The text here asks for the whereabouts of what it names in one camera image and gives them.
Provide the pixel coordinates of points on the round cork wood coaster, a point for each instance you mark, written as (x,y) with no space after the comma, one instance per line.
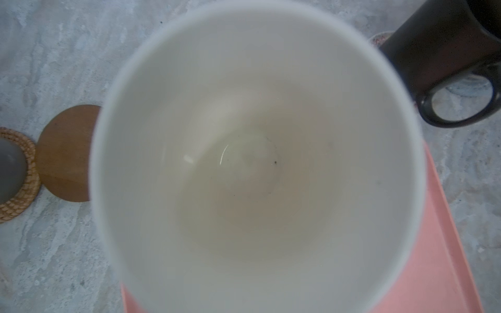
(63,153)

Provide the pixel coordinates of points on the black mug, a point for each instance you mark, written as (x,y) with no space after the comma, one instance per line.
(443,42)

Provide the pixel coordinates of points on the woven rattan coaster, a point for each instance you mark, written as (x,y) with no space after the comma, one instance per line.
(31,186)

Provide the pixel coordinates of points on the pink silicone tray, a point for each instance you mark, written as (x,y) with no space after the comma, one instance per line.
(435,278)

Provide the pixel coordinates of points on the cream mug back row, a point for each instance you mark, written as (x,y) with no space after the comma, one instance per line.
(257,156)

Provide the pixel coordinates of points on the grey mug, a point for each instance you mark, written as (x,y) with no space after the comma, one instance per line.
(13,169)

